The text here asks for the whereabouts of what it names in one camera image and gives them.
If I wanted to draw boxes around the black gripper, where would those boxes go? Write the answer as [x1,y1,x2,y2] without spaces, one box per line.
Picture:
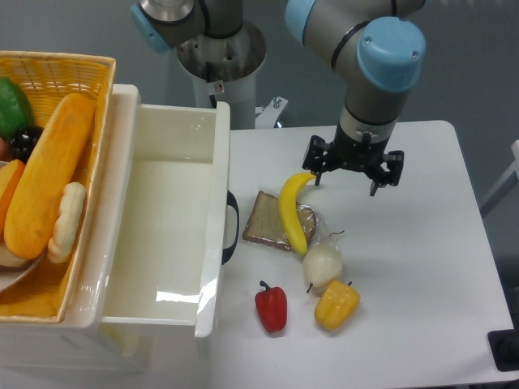
[302,125,405,197]

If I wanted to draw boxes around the pale white pear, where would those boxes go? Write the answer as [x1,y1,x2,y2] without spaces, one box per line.
[302,242,343,293]

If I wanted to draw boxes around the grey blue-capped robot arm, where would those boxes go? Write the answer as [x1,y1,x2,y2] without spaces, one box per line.
[131,1,426,190]

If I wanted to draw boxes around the yellow banana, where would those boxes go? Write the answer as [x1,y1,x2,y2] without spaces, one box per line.
[278,173,315,255]

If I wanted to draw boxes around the wrapped brown bread slice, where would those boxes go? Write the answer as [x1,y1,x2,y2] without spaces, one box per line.
[242,190,317,252]

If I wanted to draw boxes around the yellow bell pepper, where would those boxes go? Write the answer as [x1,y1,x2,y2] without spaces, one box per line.
[314,280,361,331]

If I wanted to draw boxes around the red bell pepper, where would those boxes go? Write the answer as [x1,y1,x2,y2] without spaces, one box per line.
[255,280,288,333]

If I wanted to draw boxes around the white plastic drawer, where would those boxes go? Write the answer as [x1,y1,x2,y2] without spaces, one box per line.
[103,102,230,338]

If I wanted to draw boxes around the black object at edge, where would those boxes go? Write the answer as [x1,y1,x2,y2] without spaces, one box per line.
[487,329,518,372]

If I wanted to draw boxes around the small white twisted bread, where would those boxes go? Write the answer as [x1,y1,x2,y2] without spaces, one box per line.
[47,182,86,263]

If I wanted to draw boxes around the long orange baguette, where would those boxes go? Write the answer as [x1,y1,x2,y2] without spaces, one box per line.
[3,93,96,260]

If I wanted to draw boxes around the black round fruit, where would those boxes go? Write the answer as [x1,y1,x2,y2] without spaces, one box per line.
[7,125,43,164]

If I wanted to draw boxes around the white drawer cabinet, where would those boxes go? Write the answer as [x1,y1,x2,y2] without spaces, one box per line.
[1,85,171,370]

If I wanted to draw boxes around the yellow wicker basket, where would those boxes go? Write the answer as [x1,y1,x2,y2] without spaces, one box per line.
[1,51,116,323]

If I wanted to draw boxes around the green pepper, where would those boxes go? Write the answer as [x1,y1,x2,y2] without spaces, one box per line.
[0,77,35,140]

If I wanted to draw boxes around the orange wedge food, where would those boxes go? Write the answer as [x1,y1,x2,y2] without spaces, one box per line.
[0,160,25,232]

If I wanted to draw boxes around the white metal bracket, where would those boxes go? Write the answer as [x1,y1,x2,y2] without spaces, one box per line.
[255,96,289,129]

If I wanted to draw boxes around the black drawer handle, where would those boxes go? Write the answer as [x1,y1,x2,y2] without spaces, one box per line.
[221,190,240,265]

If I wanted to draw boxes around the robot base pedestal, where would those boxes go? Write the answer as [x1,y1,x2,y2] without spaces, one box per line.
[177,20,267,130]

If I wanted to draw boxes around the white frame at right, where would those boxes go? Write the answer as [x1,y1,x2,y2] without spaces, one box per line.
[479,140,518,217]

